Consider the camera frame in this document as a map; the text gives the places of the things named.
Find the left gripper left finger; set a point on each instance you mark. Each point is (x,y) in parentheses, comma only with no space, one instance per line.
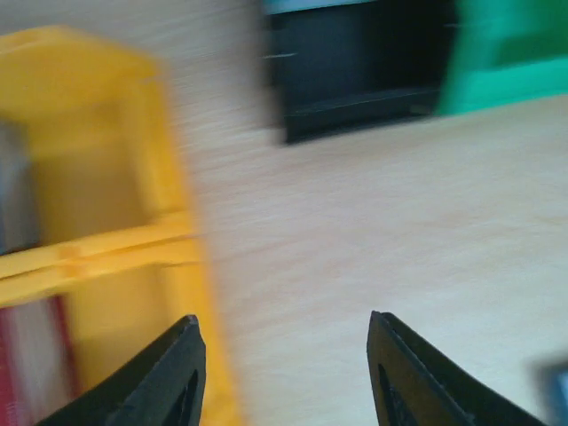
(162,385)

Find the red card stack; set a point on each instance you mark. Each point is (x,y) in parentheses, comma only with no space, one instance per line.
(37,368)

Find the blue card holder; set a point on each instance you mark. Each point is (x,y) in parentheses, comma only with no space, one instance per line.
(550,380)

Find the green storage bin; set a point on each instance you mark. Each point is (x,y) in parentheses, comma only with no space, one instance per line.
(505,52)

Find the black storage bin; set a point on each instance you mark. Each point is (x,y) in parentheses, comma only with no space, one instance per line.
(344,65)

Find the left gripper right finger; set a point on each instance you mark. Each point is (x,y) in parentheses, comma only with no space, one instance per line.
(416,384)

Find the orange three-compartment bin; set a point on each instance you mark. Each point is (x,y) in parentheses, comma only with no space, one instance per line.
(94,208)

